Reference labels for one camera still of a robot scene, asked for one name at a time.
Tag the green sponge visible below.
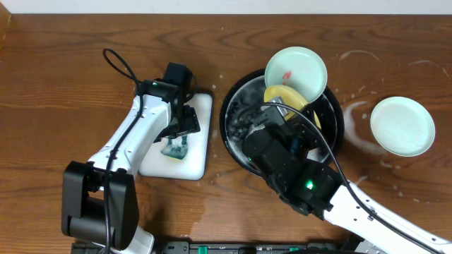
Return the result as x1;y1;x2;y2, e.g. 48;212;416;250
160;135;188;160

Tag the round black tray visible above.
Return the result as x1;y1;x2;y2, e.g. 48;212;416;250
220;68;345;177

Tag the black rectangular foam tray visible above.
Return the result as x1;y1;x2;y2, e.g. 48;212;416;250
138;93;213;181

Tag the black cable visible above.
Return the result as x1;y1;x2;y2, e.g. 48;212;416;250
236;102;446;254
102;48;197;254

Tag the right black cable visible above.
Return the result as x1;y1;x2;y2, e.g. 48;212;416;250
236;102;446;254

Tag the left black cable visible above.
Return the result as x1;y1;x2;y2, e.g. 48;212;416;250
102;48;197;254

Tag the yellow plate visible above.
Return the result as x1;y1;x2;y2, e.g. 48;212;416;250
263;85;309;111

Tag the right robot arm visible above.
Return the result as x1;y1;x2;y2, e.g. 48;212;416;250
242;124;451;253

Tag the light green plate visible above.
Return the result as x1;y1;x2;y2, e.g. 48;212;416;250
264;47;328;102
370;97;436;157

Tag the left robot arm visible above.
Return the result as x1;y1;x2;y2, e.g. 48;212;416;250
61;80;200;253

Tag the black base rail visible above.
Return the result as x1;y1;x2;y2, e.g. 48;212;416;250
70;240;361;254

